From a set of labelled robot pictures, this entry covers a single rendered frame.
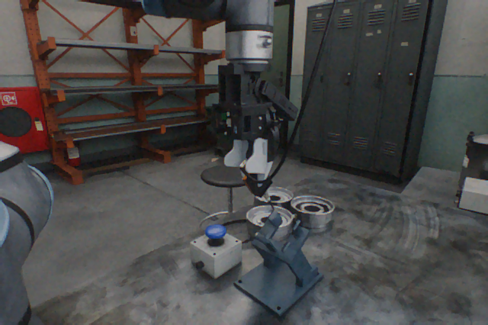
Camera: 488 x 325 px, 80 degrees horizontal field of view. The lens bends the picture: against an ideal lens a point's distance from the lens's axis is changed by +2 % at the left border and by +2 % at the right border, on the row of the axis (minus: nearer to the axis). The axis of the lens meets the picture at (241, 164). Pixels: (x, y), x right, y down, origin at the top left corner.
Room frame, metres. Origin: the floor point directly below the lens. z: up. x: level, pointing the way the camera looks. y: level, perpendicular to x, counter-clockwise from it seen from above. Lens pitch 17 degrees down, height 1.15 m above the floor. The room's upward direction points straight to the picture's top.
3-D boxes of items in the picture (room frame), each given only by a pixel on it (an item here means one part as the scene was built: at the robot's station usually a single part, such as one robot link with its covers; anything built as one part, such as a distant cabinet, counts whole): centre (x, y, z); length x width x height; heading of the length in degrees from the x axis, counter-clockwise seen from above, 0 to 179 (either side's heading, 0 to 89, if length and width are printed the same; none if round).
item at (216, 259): (0.48, 0.05, 0.82); 0.08 x 0.07 x 0.05; 136
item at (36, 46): (3.98, 1.24, 1.05); 2.38 x 0.70 x 2.10; 136
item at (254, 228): (0.60, -0.06, 0.82); 0.10 x 0.10 x 0.04
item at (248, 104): (0.49, -0.01, 1.11); 0.09 x 0.08 x 0.12; 135
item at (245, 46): (0.50, -0.01, 1.19); 0.08 x 0.08 x 0.05
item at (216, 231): (0.48, 0.05, 0.85); 0.04 x 0.04 x 0.05
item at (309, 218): (0.66, -0.17, 0.82); 0.10 x 0.10 x 0.04
